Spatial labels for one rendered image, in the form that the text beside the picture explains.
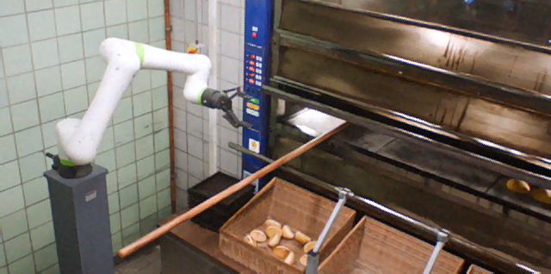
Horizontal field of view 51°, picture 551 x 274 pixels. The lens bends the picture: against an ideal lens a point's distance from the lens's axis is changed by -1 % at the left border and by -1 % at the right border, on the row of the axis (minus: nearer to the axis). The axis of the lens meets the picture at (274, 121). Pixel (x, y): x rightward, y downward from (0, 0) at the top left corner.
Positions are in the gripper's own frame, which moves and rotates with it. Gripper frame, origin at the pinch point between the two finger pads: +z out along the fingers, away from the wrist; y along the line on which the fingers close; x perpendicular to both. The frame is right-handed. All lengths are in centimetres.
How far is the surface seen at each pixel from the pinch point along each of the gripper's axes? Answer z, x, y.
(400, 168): 52, -54, 31
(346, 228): 31, -45, 71
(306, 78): -7, -54, 0
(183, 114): -104, -57, 50
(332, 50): 7, -55, -18
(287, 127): -18, -55, 32
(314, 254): 43, 5, 54
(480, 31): 78, -55, -42
